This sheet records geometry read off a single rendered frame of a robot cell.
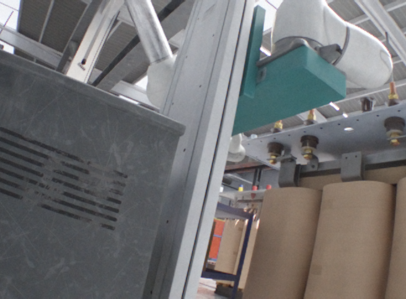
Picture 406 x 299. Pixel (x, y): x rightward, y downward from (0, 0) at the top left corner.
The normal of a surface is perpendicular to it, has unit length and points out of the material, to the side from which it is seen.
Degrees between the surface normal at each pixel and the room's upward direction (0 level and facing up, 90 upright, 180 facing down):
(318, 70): 90
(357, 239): 90
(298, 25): 97
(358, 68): 153
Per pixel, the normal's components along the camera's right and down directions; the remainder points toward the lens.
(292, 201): -0.56, -0.38
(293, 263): -0.21, -0.36
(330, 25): 0.30, -0.17
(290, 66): -0.84, -0.34
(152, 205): 0.50, -0.18
